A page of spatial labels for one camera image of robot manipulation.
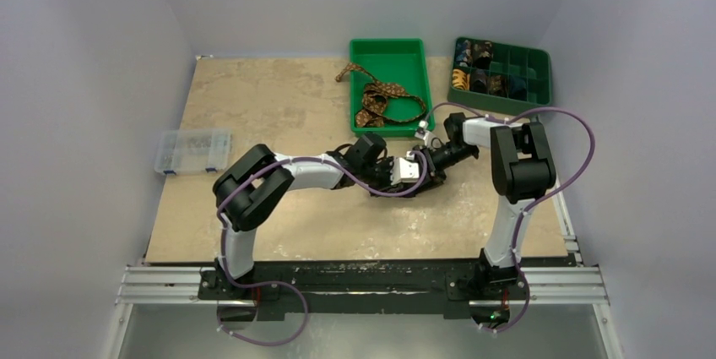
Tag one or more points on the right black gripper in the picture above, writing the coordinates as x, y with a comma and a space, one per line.
431, 158

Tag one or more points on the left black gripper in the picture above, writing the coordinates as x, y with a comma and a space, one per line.
387, 186

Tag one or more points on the bright green plastic tray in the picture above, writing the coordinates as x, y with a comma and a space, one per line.
399, 61

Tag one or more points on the dark green compartment organizer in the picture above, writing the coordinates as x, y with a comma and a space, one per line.
531, 64

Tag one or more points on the dark navy striped tie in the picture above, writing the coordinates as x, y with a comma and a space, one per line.
434, 180

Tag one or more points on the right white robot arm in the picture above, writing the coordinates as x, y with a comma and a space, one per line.
522, 171

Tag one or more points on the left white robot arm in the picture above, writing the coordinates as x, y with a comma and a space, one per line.
250, 190

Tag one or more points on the brown patterned tie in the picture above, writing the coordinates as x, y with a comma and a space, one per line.
375, 99

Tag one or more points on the orange striped rolled tie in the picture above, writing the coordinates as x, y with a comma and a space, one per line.
460, 79

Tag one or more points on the blue patterned rolled tie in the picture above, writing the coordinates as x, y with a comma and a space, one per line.
463, 53

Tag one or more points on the navy rolled tie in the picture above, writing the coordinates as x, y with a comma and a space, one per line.
517, 88

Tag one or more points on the clear plastic parts box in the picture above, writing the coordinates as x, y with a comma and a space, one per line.
188, 152

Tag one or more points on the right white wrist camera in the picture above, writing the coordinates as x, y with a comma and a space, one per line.
424, 133

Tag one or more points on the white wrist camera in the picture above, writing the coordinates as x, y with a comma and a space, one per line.
424, 133
406, 170

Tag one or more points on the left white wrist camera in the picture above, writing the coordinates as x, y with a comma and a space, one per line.
406, 170

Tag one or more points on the black mounting base rail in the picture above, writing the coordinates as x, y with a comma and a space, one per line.
455, 288

